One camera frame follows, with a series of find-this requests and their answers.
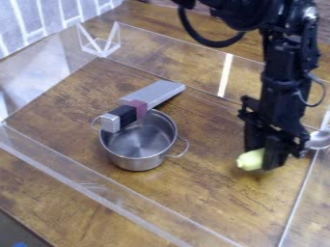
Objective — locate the silver metal pot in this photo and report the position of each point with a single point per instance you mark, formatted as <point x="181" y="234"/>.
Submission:
<point x="141" y="146"/>

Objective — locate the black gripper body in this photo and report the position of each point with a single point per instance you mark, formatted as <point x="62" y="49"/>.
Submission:
<point x="278" y="111"/>

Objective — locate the clear acrylic enclosure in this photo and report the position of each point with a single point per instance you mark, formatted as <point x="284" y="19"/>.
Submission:
<point x="198" y="201"/>

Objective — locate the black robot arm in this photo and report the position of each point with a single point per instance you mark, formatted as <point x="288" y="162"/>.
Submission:
<point x="288" y="23"/>

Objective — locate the silver block with dark bands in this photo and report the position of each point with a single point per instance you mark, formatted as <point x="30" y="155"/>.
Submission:
<point x="138" y="103"/>

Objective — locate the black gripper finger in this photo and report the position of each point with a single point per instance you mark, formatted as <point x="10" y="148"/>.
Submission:
<point x="254" y="139"/>
<point x="276" y="153"/>

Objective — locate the clear acrylic corner bracket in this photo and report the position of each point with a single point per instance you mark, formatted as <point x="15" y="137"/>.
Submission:
<point x="96" y="46"/>

